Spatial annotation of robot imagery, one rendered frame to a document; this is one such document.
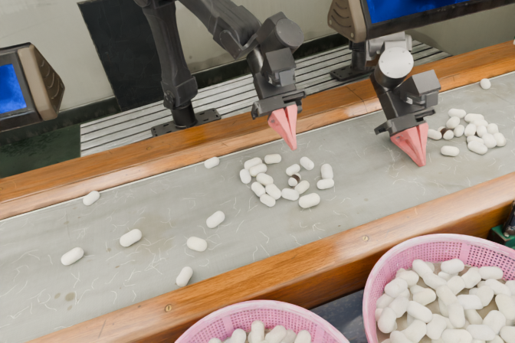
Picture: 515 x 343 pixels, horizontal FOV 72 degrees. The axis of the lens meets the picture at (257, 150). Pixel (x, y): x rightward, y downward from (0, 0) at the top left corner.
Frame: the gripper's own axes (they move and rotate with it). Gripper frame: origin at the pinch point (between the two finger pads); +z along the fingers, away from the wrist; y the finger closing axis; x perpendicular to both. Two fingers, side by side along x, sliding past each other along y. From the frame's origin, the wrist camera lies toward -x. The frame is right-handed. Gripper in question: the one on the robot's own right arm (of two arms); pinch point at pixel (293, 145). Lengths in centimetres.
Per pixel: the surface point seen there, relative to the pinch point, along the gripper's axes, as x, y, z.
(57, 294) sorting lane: -0.3, -44.2, 11.9
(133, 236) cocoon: 1.8, -31.5, 6.8
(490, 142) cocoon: -1.3, 37.2, 10.9
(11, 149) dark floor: 178, -129, -85
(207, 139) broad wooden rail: 14.9, -14.0, -9.8
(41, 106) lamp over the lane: -26.4, -31.2, -6.5
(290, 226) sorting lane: -1.5, -5.8, 13.6
